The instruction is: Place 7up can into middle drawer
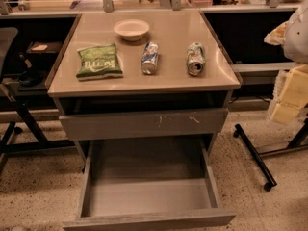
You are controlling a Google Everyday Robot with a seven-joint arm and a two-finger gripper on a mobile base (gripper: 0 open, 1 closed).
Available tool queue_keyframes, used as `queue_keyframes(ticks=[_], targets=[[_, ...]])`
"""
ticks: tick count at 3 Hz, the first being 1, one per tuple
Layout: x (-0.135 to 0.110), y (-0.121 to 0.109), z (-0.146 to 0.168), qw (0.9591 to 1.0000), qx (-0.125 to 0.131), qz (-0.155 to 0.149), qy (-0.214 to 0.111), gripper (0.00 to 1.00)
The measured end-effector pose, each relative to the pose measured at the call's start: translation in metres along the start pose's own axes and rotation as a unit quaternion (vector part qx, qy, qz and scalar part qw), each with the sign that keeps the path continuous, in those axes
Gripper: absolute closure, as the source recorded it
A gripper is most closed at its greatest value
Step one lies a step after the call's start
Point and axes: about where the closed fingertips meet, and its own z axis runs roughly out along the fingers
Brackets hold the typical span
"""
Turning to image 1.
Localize closed grey top drawer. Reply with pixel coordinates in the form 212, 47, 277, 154
60, 108, 228, 141

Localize green chip bag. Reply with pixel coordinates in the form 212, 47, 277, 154
76, 43, 123, 81

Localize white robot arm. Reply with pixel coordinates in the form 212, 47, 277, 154
264, 0, 308, 123

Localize white paper bowl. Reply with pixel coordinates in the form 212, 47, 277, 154
114, 19, 149, 41

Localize open grey middle drawer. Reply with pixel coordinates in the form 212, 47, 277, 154
63, 137, 235, 231

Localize black wheeled stand base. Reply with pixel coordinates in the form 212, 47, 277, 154
233, 118, 308, 192

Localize blue white pepsi can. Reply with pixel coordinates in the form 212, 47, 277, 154
141, 41, 159, 75

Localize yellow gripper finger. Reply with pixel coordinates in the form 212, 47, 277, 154
270, 64, 308, 123
264, 22, 287, 46

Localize black office chair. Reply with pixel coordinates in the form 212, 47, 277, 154
0, 26, 78, 175

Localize grey drawer cabinet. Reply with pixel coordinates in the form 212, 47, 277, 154
44, 9, 244, 166

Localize green white 7up can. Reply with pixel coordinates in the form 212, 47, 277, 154
186, 42, 206, 76

